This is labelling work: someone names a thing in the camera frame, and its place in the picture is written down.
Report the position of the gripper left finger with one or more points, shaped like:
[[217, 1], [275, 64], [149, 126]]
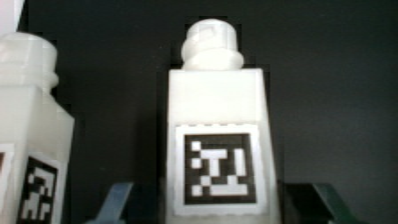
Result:
[[114, 203]]

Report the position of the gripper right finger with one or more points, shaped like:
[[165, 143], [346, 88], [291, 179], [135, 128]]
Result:
[[313, 205]]

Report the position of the white leg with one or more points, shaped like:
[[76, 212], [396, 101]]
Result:
[[35, 133], [220, 172]]

